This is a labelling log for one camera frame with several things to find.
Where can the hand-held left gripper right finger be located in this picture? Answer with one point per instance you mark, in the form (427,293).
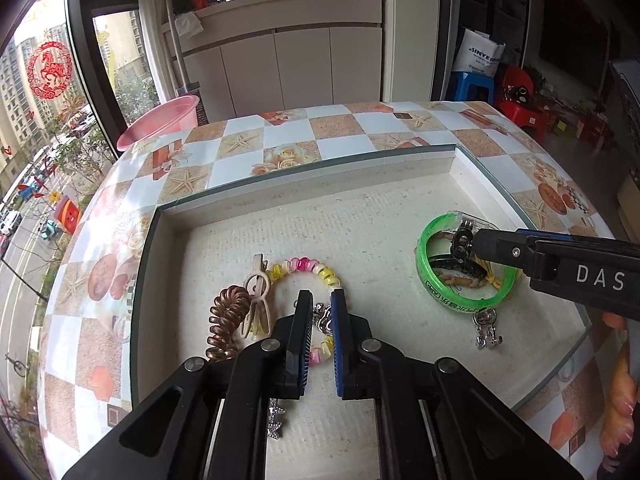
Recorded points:
(340,345)

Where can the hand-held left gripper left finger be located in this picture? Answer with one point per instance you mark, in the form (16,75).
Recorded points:
(302,345)

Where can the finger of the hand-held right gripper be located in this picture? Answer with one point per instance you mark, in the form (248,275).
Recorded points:
(505,252)
(545,232)

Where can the silver star hair clip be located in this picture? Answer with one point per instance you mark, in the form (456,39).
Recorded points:
(324,317)

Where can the black claw hair clip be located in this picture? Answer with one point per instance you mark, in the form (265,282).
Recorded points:
(450,262)

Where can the beige hair clip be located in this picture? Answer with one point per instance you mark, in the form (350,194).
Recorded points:
(257,285)

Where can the shallow white tray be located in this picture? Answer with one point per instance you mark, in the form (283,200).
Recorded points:
(350,220)

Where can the person's right hand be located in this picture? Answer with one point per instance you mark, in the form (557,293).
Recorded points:
(622,390)

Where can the red plastic stool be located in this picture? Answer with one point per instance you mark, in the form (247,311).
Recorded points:
(530,115)

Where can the blue plastic stool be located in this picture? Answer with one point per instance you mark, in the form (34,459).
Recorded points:
(467,82)

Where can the white shopping bag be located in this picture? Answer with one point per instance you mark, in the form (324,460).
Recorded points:
(480,52)

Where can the checkered printed tablecloth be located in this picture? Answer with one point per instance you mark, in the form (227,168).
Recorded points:
(350,125)

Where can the pink plastic basin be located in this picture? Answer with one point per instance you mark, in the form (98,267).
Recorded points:
(160,120)

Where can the white cabinet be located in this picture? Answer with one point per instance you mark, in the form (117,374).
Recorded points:
(300,60)

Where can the grey mop pole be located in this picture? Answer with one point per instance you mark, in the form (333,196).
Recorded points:
(177,55)

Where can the white rag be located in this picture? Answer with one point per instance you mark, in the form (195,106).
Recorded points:
(189,22)

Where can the red horse window decal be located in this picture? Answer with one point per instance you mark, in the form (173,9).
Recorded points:
(50,67)

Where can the dark wall screen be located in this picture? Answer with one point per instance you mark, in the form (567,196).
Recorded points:
(575,50)

